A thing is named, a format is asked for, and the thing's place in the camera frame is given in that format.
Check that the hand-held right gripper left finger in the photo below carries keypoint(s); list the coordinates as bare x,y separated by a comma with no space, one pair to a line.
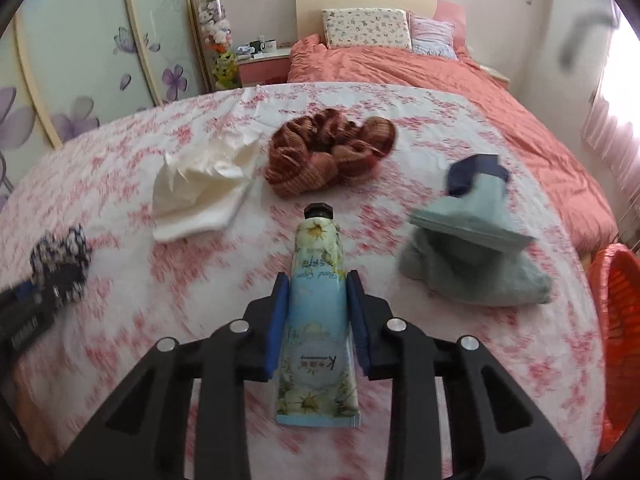
277,320

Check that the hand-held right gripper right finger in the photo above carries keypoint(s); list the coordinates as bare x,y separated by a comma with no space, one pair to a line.
360,320

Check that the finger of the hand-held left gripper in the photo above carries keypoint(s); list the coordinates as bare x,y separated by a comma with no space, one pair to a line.
22,294

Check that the floral hand cream tube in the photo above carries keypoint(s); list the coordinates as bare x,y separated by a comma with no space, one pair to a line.
315,320

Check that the black patterned cloth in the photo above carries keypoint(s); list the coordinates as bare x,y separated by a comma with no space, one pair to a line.
62,260

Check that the grey green sock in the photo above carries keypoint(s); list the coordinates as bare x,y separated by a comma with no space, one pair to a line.
465,275

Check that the white tissue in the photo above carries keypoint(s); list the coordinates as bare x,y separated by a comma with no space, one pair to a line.
195,205

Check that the grey sock navy cuff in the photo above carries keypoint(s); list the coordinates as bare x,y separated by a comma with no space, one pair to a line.
475,215

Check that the brown striped scrunchie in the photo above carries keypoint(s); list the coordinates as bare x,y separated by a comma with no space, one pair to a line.
310,160

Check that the orange plastic basket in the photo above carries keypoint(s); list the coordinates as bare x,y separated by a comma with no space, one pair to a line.
620,310

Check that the pink floral tablecloth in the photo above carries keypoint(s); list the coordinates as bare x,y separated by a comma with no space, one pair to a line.
125,170

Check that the pink white nightstand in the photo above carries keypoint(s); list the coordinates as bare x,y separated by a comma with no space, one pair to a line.
262,70

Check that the pink bed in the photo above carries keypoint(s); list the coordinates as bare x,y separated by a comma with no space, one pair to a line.
525,125

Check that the flower print sliding wardrobe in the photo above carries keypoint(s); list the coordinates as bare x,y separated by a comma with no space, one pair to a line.
85,35

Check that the dark mug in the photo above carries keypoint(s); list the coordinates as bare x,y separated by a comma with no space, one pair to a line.
255,47

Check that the white mug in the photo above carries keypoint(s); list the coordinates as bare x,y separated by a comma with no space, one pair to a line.
270,46

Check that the floral print pillow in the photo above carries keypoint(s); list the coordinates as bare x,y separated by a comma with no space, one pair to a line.
365,27

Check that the pink striped pillow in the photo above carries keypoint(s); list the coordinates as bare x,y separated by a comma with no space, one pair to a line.
432,35

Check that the plush toy display tube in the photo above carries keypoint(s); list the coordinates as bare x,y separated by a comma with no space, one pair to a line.
215,25

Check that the pink curtain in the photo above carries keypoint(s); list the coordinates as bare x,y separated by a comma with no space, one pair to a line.
605,125

